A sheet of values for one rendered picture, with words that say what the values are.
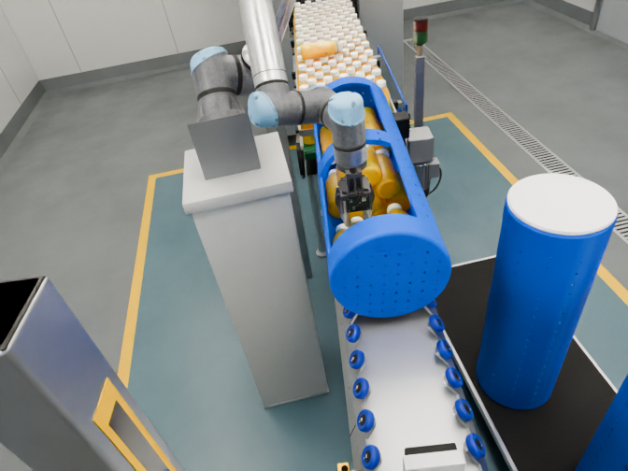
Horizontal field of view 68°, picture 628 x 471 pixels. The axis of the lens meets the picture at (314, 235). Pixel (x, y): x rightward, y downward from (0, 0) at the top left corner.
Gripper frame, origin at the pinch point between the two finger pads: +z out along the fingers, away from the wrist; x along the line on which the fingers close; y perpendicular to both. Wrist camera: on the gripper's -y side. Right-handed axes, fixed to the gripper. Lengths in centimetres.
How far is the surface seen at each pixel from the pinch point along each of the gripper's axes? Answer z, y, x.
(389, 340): 18.6, 25.2, 3.7
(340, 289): 3.2, 20.3, -6.4
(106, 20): 49, -467, -231
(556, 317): 42, 7, 57
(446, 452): 3, 60, 8
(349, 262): -5.2, 20.3, -3.7
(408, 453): 3, 60, 2
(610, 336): 113, -30, 111
